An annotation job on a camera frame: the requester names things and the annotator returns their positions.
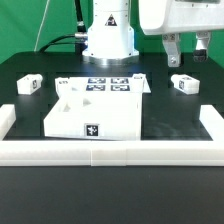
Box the white marker tag sheet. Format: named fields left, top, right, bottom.
left=68, top=76, right=152, bottom=94

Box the black cable bundle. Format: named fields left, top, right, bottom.
left=39, top=0, right=89, bottom=54

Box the white U-shaped fence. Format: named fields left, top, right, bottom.
left=0, top=104, right=224, bottom=166

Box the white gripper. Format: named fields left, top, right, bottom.
left=138, top=0, right=224, bottom=67

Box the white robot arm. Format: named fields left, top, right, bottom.
left=83, top=0, right=224, bottom=67

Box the white square table top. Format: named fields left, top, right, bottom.
left=44, top=92, right=142, bottom=140

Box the white thin cable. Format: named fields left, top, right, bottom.
left=34, top=0, right=52, bottom=52

